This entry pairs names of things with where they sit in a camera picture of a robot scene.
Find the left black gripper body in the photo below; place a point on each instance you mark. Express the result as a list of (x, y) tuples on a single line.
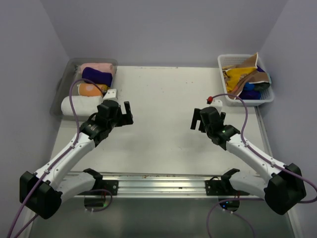
[(119, 121)]

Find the grey plastic tray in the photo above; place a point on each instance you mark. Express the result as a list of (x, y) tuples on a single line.
[(72, 73)]

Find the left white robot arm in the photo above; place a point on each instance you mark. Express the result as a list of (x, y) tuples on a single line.
[(47, 188)]

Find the white plastic basket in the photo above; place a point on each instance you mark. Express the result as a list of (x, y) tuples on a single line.
[(267, 95)]

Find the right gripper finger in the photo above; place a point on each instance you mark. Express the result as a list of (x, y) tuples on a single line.
[(196, 118), (222, 117)]

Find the pink rolled towel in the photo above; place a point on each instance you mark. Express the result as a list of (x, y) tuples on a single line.
[(102, 67)]

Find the white rolled towel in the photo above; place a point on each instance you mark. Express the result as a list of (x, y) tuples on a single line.
[(84, 106)]

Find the aluminium mounting rail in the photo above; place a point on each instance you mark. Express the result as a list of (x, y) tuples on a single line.
[(176, 186)]

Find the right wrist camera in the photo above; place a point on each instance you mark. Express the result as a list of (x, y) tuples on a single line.
[(211, 101)]

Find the brown orange towel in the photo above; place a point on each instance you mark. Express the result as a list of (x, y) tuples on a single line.
[(250, 62)]

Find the yellow bear towel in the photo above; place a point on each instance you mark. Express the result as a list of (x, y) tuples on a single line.
[(233, 75)]

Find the purple rolled towel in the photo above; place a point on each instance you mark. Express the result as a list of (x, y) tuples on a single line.
[(97, 76)]

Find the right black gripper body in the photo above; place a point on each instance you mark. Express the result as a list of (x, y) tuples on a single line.
[(205, 129)]

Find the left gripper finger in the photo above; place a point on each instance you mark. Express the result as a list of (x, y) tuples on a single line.
[(128, 114), (121, 109)]

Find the purple towel in basket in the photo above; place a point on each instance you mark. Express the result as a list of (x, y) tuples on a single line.
[(250, 94)]

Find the orange rolled towel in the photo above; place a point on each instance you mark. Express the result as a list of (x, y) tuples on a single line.
[(90, 90)]

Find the blue towel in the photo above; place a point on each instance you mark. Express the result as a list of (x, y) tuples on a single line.
[(248, 87)]

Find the dark green towel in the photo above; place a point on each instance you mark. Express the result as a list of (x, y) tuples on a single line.
[(259, 87)]

